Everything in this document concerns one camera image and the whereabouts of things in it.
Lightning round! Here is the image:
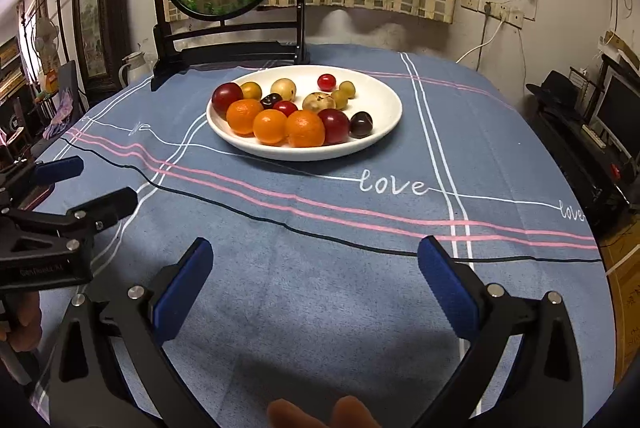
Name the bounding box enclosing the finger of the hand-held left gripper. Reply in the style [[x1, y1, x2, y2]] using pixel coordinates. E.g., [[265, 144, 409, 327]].
[[0, 156, 85, 209], [10, 187, 139, 242]]

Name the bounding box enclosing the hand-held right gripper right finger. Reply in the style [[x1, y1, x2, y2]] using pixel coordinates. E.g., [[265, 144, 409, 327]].
[[412, 235, 586, 428]]

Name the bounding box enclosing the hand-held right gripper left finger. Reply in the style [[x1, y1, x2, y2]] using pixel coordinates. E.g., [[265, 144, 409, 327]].
[[47, 237, 216, 428]]

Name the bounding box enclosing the red plum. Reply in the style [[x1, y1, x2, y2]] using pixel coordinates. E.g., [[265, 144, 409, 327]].
[[317, 108, 351, 145], [211, 82, 245, 117]]

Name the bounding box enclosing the white oval plate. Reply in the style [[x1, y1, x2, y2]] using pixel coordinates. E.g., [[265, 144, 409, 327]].
[[206, 64, 403, 162]]

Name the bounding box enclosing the large yellow round fruit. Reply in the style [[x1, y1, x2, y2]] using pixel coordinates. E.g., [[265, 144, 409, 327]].
[[270, 78, 297, 101]]

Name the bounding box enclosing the brown wrinkled fruit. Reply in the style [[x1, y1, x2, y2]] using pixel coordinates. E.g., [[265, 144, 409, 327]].
[[302, 91, 335, 113]]

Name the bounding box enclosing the person's left hand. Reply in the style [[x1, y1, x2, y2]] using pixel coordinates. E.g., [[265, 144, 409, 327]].
[[0, 290, 43, 354]]

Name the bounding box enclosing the person's right hand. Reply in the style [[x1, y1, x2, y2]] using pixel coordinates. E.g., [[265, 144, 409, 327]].
[[266, 395, 381, 428]]

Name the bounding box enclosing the blue striped tablecloth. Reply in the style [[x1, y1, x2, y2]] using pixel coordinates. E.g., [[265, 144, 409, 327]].
[[27, 42, 616, 428]]

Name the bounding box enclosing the white kettle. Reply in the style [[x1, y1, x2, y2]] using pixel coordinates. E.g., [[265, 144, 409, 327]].
[[118, 52, 151, 88]]

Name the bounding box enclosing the white standing fan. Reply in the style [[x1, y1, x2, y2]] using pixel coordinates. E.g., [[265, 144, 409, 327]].
[[32, 16, 61, 73]]

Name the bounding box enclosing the dark wooden framed panel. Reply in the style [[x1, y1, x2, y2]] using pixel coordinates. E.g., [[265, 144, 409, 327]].
[[72, 0, 133, 93]]

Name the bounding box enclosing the black low cabinet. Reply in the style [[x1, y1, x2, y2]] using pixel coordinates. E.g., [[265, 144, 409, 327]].
[[530, 100, 640, 233]]

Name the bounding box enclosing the black hat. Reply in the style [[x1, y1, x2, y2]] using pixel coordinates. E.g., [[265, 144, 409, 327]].
[[526, 70, 581, 109]]

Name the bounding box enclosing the computer monitor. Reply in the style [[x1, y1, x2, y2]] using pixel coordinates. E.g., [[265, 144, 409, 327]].
[[590, 70, 640, 161]]

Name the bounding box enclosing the white power cable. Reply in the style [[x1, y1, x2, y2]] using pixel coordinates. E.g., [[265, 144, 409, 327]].
[[454, 15, 507, 63]]

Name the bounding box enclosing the white wall socket strip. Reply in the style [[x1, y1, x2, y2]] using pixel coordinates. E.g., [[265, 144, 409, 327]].
[[482, 2, 525, 28]]

